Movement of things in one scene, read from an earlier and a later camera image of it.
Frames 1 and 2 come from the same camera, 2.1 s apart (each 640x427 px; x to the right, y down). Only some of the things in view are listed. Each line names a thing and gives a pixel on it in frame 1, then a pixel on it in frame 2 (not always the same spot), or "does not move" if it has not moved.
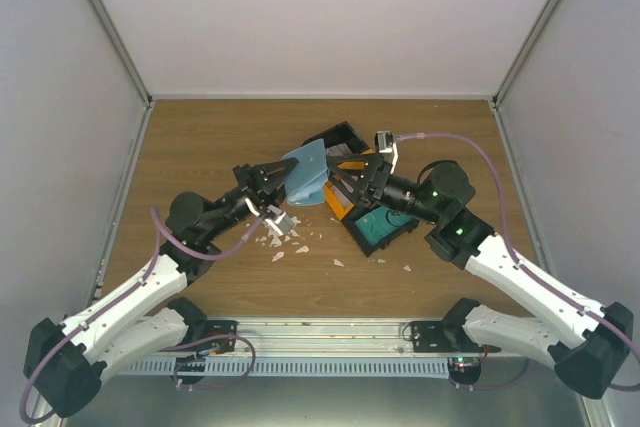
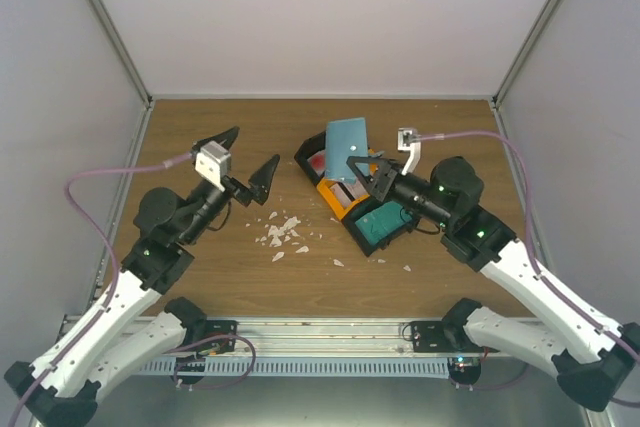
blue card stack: [305, 182] -> [345, 138]
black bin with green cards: [375, 228] does not move
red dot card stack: [341, 149] -> [318, 162]
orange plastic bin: [340, 200] does not move
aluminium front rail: [332, 339] does not move
